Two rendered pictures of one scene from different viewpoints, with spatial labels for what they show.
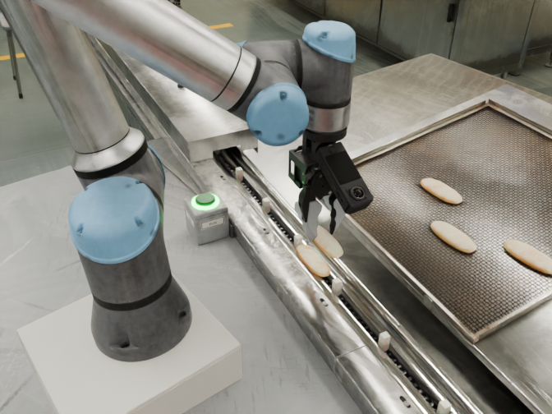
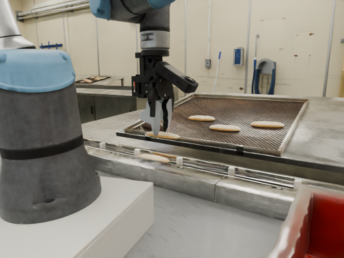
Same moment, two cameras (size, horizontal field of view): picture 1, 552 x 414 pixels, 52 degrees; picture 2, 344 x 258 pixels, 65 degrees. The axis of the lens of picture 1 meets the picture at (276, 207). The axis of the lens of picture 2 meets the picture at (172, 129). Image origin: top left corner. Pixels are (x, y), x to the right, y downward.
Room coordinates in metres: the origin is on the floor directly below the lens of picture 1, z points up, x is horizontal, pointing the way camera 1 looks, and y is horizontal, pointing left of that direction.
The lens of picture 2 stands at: (0.17, 0.24, 1.08)
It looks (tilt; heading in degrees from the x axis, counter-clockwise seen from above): 12 degrees down; 330
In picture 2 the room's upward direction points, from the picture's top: straight up
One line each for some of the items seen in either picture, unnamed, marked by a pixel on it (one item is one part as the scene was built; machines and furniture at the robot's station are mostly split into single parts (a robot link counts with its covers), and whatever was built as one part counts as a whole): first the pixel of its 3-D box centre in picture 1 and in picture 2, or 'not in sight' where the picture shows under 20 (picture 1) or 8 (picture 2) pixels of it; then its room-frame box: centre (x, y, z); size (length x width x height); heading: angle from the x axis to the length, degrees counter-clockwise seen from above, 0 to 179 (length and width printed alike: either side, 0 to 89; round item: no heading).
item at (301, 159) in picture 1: (319, 156); (153, 75); (0.81, -0.07, 1.08); 0.09 x 0.08 x 0.12; 27
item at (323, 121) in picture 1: (324, 112); (154, 42); (0.80, -0.07, 1.16); 0.08 x 0.08 x 0.05
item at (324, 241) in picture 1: (324, 239); (163, 134); (0.78, -0.08, 0.93); 0.10 x 0.04 x 0.01; 27
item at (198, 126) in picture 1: (148, 59); not in sight; (1.74, 0.41, 0.89); 1.25 x 0.18 x 0.09; 27
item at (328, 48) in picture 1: (326, 63); (153, 8); (0.80, -0.07, 1.24); 0.09 x 0.08 x 0.11; 99
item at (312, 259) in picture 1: (312, 259); (153, 157); (0.81, -0.07, 0.86); 0.10 x 0.04 x 0.01; 27
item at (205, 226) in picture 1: (208, 223); not in sight; (0.94, 0.14, 0.84); 0.08 x 0.08 x 0.11; 27
